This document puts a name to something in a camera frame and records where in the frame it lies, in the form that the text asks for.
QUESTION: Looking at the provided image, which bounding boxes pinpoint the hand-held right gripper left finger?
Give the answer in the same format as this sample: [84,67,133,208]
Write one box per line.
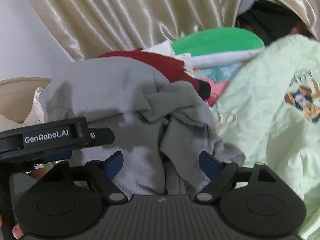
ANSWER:
[40,151,128,203]

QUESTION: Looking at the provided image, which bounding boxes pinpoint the white lace cloth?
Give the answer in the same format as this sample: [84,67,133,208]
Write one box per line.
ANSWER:
[0,86,46,131]

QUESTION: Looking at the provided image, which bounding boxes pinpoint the green and white pillow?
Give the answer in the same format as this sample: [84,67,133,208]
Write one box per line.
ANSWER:
[171,26,265,68]

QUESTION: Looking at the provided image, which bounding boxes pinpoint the dark red garment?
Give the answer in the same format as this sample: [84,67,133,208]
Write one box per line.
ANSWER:
[96,50,212,100]

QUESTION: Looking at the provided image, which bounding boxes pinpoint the cream satin curtain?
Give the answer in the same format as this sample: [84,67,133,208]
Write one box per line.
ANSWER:
[21,0,320,63]

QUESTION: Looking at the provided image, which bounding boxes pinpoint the beige headboard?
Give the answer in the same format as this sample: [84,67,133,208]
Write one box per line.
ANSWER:
[0,77,53,125]

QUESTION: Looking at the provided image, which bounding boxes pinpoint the grey waffle-knit garment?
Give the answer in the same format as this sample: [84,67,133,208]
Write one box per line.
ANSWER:
[40,56,247,198]

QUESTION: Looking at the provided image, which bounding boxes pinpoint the person's left hand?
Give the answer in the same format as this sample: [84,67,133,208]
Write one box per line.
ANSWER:
[0,169,47,239]

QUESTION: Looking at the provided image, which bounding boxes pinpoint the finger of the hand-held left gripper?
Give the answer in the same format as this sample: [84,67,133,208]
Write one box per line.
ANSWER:
[86,127,115,147]
[41,151,73,164]

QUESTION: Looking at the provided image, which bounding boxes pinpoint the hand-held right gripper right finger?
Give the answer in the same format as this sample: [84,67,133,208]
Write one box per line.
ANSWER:
[195,151,282,203]

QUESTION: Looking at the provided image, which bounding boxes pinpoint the light green bear-print quilt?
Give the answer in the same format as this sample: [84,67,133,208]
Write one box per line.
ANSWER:
[212,34,320,240]

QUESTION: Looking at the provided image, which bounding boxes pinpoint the black cloth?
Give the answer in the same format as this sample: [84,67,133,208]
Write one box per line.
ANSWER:
[235,0,307,47]

